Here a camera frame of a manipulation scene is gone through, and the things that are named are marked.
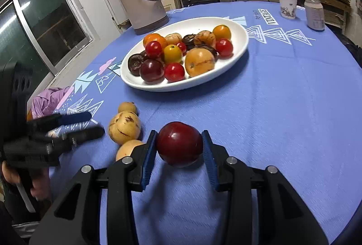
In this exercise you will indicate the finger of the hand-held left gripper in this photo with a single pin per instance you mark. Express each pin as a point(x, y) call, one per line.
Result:
point(75, 118)
point(87, 134)

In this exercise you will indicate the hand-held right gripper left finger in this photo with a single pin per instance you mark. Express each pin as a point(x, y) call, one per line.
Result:
point(148, 166)

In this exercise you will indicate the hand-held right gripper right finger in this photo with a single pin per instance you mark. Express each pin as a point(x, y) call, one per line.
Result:
point(210, 163)

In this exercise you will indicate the yellow pepino melon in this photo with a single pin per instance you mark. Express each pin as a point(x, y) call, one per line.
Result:
point(128, 149)
point(173, 38)
point(205, 38)
point(124, 127)
point(127, 108)

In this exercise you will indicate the yellow-green tangerine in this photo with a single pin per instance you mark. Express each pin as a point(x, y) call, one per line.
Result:
point(172, 53)

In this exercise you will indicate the small red cherry tomato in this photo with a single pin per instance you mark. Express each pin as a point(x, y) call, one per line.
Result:
point(181, 47)

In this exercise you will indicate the white oval plate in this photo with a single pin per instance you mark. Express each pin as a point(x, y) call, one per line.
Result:
point(239, 36)

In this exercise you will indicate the smooth round orange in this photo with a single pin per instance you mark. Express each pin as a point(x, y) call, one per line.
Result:
point(222, 32)

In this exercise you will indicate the person's left forearm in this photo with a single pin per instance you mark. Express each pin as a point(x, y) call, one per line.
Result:
point(14, 216)

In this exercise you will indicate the person's left hand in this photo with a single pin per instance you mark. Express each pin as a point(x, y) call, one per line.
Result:
point(42, 185)

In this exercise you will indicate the purple crumpled cloth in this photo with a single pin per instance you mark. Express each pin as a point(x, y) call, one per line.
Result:
point(48, 101)

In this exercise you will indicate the blue printed tablecloth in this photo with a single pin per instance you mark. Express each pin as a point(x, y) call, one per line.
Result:
point(268, 120)

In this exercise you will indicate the white printed paper cup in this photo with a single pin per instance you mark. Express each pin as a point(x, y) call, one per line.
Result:
point(287, 6)

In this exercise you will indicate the pale drink can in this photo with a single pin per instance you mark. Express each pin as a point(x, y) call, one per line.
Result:
point(314, 14)

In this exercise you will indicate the aluminium frame window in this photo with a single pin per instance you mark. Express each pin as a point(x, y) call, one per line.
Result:
point(48, 16)

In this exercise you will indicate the pale wooden picture frame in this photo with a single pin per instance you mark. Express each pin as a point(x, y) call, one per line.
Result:
point(172, 3)

